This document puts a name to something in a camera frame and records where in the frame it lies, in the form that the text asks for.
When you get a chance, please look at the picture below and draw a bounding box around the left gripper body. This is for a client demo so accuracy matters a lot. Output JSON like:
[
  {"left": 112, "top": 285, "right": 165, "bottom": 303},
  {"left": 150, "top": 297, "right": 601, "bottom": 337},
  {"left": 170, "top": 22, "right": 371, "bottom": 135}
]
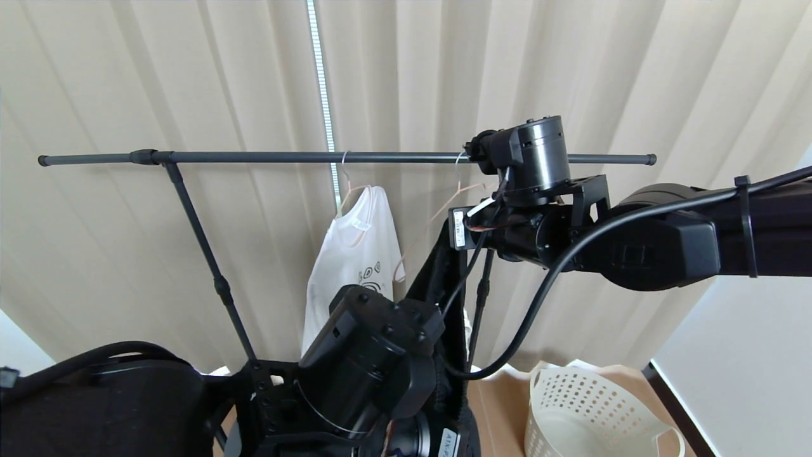
[{"left": 383, "top": 411, "right": 481, "bottom": 457}]

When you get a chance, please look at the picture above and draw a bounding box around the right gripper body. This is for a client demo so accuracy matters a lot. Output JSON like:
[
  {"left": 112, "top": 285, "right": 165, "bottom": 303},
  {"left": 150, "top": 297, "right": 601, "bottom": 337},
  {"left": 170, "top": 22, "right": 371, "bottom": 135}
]
[{"left": 448, "top": 206, "right": 544, "bottom": 261}]

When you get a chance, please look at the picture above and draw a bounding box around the black garment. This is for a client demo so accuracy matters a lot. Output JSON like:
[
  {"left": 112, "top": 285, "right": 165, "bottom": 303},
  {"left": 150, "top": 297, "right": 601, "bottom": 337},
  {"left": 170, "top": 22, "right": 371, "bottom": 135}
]
[{"left": 405, "top": 219, "right": 484, "bottom": 457}]

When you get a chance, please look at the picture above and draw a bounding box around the white printed t-shirt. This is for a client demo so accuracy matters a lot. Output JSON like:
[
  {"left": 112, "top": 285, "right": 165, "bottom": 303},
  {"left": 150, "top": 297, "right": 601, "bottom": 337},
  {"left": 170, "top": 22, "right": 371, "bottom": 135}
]
[{"left": 300, "top": 185, "right": 407, "bottom": 357}]

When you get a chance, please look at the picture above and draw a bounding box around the pink clothes hanger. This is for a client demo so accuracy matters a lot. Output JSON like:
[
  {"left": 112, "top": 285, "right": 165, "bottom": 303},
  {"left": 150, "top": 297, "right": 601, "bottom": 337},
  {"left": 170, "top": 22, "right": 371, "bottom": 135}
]
[
  {"left": 392, "top": 152, "right": 503, "bottom": 284},
  {"left": 334, "top": 151, "right": 376, "bottom": 249}
]

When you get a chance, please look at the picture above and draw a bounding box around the white laundry basket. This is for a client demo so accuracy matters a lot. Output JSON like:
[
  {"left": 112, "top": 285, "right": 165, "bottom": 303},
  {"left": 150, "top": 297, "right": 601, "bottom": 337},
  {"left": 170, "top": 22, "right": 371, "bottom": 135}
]
[{"left": 525, "top": 362, "right": 688, "bottom": 457}]

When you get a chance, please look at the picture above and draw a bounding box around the black clothes rack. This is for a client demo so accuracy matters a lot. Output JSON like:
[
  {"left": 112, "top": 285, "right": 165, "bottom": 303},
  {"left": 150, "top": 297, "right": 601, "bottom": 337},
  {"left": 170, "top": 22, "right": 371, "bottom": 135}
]
[{"left": 38, "top": 150, "right": 657, "bottom": 376}]

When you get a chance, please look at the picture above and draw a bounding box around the beige curtain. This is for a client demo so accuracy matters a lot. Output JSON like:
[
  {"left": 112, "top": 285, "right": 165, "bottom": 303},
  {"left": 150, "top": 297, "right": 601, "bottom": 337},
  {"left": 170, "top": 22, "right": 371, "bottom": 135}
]
[{"left": 0, "top": 0, "right": 812, "bottom": 381}]

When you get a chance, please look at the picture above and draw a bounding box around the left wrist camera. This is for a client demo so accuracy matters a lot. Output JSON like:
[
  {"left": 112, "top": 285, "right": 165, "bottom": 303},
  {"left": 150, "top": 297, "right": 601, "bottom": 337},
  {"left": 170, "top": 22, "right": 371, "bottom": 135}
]
[{"left": 395, "top": 298, "right": 447, "bottom": 349}]

